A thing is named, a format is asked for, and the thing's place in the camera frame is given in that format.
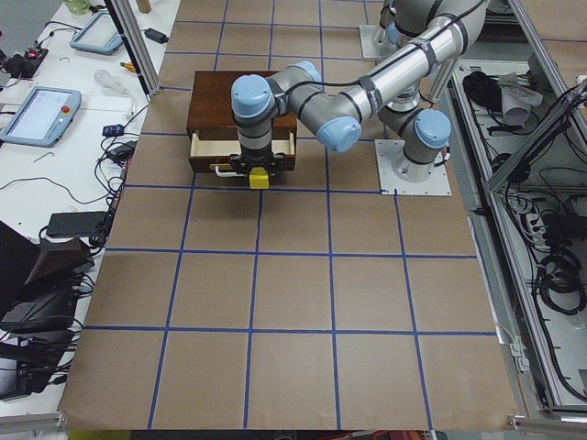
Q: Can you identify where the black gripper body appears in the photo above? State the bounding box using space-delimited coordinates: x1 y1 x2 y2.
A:
229 152 285 171

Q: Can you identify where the yellow cube block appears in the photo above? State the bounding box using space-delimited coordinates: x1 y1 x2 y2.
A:
249 167 270 190

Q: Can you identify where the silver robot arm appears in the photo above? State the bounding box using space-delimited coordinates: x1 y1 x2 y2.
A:
229 1 487 176

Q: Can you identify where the dark wooden drawer cabinet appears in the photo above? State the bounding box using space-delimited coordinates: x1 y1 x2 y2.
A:
185 70 299 138

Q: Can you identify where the small blue device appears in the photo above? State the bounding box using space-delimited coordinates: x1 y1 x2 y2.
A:
102 124 125 138

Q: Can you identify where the black power adapter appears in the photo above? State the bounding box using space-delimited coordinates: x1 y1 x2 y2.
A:
143 27 169 44

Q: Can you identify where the white light bulb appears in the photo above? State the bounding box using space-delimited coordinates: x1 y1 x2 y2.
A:
94 70 130 95

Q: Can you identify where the black laptop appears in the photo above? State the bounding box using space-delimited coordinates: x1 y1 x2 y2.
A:
46 211 106 238

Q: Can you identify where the far blue teach pendant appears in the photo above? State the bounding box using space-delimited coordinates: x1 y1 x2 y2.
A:
70 11 123 55

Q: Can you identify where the blue teach pendant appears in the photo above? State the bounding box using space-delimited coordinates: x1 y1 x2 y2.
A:
1 86 82 148
70 11 123 55

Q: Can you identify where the near blue teach pendant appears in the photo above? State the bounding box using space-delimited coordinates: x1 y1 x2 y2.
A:
1 86 82 148

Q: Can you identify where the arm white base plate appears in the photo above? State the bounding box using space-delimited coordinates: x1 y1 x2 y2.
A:
375 139 452 197
359 25 389 61

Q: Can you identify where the aluminium frame post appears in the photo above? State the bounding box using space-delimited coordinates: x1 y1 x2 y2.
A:
105 0 161 97

